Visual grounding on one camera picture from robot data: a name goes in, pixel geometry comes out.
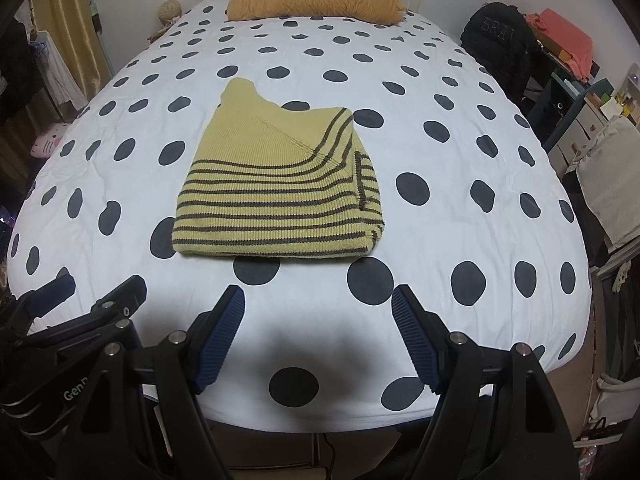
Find pink cat plush toy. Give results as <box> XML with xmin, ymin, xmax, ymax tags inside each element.
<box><xmin>30</xmin><ymin>120</ymin><xmax>69</xmax><ymax>159</ymax></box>

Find orange quilted pillow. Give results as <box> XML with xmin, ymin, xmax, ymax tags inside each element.
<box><xmin>226</xmin><ymin>0</ymin><xmax>409</xmax><ymax>26</ymax></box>

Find yellow striped knit sweater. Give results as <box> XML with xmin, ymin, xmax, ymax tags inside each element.
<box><xmin>171</xmin><ymin>77</ymin><xmax>387</xmax><ymax>261</ymax></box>

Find yellow curtain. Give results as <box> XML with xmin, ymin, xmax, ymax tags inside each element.
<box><xmin>30</xmin><ymin>0</ymin><xmax>112</xmax><ymax>92</ymax></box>

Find coral pink cloth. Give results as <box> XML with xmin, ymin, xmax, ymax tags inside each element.
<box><xmin>525</xmin><ymin>8</ymin><xmax>597</xmax><ymax>81</ymax></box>

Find bed with polka dot sheet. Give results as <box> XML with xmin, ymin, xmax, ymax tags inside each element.
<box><xmin>7</xmin><ymin>0</ymin><xmax>594</xmax><ymax>434</ymax></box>

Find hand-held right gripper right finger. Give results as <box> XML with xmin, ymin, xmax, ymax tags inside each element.
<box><xmin>391</xmin><ymin>283</ymin><xmax>584</xmax><ymax>480</ymax></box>

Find clothes on rack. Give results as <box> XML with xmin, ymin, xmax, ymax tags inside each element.
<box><xmin>0</xmin><ymin>7</ymin><xmax>89</xmax><ymax>128</ymax></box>

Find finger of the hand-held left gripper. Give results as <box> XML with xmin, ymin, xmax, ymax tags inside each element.
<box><xmin>0</xmin><ymin>267</ymin><xmax>77</xmax><ymax>335</ymax></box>
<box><xmin>20</xmin><ymin>275</ymin><xmax>149</xmax><ymax>358</ymax></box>

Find white drawer cabinet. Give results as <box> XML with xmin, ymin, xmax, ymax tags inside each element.
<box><xmin>560</xmin><ymin>105</ymin><xmax>623</xmax><ymax>177</ymax></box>

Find round beige plush toy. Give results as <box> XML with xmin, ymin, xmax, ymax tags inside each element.
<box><xmin>158</xmin><ymin>0</ymin><xmax>184</xmax><ymax>26</ymax></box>

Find white tote bag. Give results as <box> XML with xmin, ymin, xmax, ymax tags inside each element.
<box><xmin>589</xmin><ymin>374</ymin><xmax>640</xmax><ymax>427</ymax></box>

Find white cloth bag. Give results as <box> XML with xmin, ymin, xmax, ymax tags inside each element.
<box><xmin>574</xmin><ymin>117</ymin><xmax>640</xmax><ymax>252</ymax></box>

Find black backpack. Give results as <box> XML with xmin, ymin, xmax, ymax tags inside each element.
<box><xmin>460</xmin><ymin>2</ymin><xmax>532</xmax><ymax>97</ymax></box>

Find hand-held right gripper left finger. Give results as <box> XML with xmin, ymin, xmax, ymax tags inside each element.
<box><xmin>55</xmin><ymin>285</ymin><xmax>246</xmax><ymax>480</ymax></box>

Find dark teal cabinet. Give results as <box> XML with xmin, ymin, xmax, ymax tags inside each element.
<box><xmin>542</xmin><ymin>71</ymin><xmax>612</xmax><ymax>154</ymax></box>

